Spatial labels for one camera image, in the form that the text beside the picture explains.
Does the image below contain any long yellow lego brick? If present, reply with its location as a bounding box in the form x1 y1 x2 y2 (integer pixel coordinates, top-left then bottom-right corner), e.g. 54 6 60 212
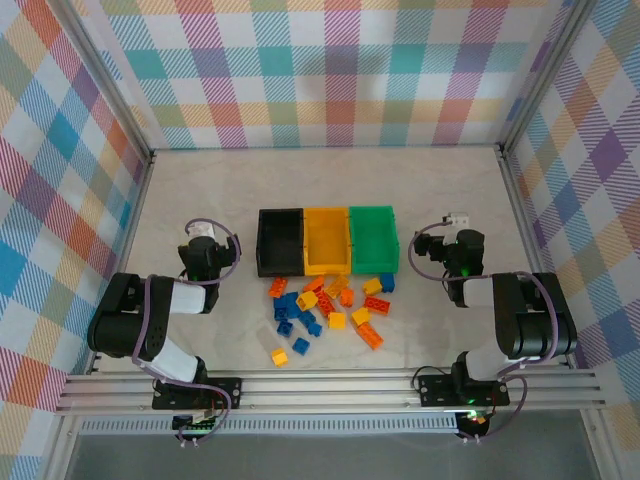
323 273 351 299

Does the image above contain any black plastic bin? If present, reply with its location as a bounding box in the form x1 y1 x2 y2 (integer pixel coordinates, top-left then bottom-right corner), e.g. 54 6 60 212
255 207 306 279

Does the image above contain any green plastic bin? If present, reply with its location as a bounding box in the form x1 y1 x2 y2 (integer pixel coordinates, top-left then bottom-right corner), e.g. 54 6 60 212
348 204 401 276

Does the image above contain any yellow plastic bin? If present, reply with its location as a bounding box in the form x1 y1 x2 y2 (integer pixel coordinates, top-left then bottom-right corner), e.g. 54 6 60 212
302 206 354 277

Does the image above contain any checked colourful backdrop panel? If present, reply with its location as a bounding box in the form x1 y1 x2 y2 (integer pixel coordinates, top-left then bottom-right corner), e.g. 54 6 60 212
0 0 151 480
504 0 640 480
74 0 576 150

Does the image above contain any green-lit circuit board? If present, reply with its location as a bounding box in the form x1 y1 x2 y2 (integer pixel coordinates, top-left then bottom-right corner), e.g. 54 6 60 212
171 408 224 435

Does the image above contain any wide aluminium extrusion beam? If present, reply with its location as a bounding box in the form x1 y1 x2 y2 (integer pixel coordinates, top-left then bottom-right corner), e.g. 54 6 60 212
53 368 607 417

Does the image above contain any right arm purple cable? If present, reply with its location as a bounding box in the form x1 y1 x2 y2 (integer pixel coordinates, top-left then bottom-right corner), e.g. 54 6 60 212
408 219 560 446

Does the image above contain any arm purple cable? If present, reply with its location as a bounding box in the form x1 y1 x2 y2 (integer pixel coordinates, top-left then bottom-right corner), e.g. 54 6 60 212
408 219 560 446
130 217 242 446

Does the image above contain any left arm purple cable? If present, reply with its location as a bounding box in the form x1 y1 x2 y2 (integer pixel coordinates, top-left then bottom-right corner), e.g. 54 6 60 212
130 217 242 446

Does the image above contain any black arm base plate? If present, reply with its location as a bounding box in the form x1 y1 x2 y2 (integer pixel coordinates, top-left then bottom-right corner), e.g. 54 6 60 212
151 375 244 412
416 373 512 409

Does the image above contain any thin aluminium frame rail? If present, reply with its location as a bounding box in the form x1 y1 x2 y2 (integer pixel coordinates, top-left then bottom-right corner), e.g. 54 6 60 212
149 144 504 152

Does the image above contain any aluminium frame post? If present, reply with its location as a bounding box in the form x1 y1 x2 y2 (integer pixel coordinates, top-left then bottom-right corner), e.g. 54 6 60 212
499 0 599 151
59 0 156 164

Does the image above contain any slotted grey cable duct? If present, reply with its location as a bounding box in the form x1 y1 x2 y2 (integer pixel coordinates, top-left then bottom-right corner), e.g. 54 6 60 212
77 415 464 437

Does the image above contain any aluminium frame leg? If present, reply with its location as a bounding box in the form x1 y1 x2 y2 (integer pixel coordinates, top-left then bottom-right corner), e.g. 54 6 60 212
42 414 84 480
579 407 619 480

